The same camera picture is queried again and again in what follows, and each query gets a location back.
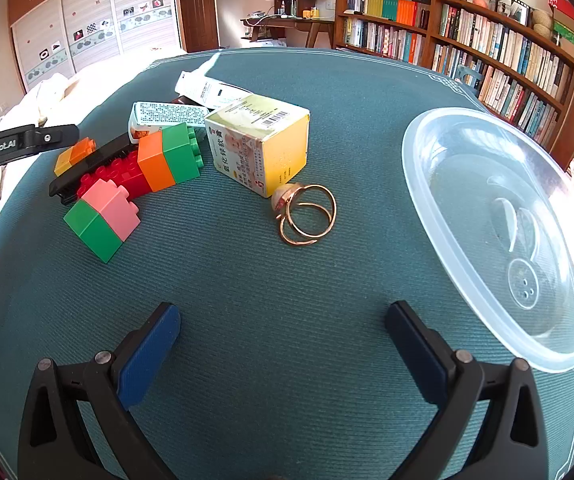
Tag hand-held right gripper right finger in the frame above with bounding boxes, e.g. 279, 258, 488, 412
386, 300, 550, 480

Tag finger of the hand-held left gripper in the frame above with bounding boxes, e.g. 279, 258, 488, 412
24, 124, 79, 155

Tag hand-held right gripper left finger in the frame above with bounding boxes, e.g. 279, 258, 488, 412
17, 301, 183, 480

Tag small orange yellow toy block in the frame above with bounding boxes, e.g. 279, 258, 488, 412
54, 137, 98, 177

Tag black comb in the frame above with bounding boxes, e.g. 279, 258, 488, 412
49, 135, 135, 206

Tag red toy block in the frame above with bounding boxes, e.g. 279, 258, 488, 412
76, 149, 155, 201

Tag pink and green toy block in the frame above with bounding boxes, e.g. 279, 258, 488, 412
63, 179, 142, 264

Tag white dotted print box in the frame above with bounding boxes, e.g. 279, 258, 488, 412
128, 101, 209, 142

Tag orange and green toy block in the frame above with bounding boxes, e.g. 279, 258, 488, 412
137, 122, 205, 193

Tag yellow medicine box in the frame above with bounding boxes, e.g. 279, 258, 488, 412
204, 94, 311, 199

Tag teal cloth-covered desktop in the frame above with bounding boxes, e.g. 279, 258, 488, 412
0, 47, 574, 480

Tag white sliding door wardrobe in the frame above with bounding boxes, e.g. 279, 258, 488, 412
8, 0, 180, 92

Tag long white carton box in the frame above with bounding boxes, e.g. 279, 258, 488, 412
174, 70, 255, 111

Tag brown wooden door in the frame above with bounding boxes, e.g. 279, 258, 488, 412
174, 0, 223, 53

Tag wooden writing desk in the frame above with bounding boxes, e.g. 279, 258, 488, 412
241, 14, 337, 50

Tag small blue chair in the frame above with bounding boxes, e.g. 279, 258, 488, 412
457, 65, 484, 97

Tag wooden bookshelf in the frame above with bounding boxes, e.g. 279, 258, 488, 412
333, 0, 574, 161

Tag rows of books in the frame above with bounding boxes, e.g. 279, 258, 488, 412
342, 0, 574, 148

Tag green box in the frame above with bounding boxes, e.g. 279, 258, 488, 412
552, 20, 574, 56

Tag ball of twine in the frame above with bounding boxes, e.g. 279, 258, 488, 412
532, 8, 554, 38

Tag film strip photo frame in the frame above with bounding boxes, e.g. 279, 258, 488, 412
497, 0, 530, 26

